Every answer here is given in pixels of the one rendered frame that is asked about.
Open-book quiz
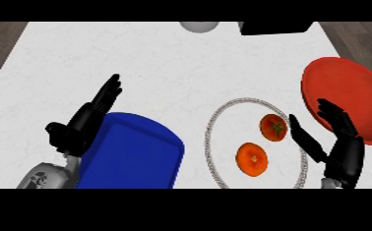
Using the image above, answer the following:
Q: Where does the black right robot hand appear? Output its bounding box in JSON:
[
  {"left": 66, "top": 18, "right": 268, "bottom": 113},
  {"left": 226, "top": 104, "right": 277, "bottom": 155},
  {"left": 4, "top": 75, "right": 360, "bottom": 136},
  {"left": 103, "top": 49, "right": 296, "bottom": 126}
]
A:
[{"left": 288, "top": 97, "right": 366, "bottom": 190}]

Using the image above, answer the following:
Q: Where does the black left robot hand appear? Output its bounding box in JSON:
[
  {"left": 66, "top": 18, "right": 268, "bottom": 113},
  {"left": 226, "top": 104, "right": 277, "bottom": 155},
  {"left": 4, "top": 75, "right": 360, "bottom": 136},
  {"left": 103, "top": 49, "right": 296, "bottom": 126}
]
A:
[{"left": 44, "top": 73, "right": 124, "bottom": 158}]

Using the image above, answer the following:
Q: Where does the orange squash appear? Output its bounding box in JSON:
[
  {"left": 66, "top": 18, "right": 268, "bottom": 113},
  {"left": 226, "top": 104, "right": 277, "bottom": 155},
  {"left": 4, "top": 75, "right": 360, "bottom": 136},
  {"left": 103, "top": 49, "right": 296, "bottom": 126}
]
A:
[{"left": 233, "top": 142, "right": 270, "bottom": 178}]

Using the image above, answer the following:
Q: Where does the red bowl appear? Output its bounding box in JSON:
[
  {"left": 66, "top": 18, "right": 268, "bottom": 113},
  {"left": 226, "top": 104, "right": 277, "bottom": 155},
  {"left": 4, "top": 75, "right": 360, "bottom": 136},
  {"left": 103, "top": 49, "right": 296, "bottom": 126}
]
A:
[{"left": 299, "top": 56, "right": 372, "bottom": 139}]

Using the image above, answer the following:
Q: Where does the white round placemat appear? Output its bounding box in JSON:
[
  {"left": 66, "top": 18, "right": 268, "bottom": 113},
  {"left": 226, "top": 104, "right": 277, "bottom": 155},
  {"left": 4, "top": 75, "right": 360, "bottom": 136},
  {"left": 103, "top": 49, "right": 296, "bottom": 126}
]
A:
[{"left": 203, "top": 97, "right": 310, "bottom": 190}]

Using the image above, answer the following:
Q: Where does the blue rectangular tray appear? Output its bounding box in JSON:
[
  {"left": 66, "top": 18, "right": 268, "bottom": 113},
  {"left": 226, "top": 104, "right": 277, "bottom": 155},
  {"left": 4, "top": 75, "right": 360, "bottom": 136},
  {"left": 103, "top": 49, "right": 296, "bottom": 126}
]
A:
[{"left": 73, "top": 111, "right": 186, "bottom": 190}]

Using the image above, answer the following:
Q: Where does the red tomato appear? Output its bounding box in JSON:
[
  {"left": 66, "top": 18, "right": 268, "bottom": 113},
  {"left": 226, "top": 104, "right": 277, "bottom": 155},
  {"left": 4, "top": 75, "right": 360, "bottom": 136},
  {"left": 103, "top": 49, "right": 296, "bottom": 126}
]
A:
[{"left": 258, "top": 113, "right": 289, "bottom": 143}]

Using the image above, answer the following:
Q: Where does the grey round object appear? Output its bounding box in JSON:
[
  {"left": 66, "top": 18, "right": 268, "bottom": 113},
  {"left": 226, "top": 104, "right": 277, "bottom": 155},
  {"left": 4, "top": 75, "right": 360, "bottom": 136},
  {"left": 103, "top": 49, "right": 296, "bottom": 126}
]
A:
[{"left": 178, "top": 21, "right": 221, "bottom": 34}]

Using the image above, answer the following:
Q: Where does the black appliance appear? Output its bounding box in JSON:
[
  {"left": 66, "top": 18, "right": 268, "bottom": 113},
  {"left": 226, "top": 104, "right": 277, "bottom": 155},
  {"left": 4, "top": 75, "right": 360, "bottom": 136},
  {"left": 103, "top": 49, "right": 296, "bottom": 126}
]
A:
[{"left": 236, "top": 21, "right": 316, "bottom": 36}]

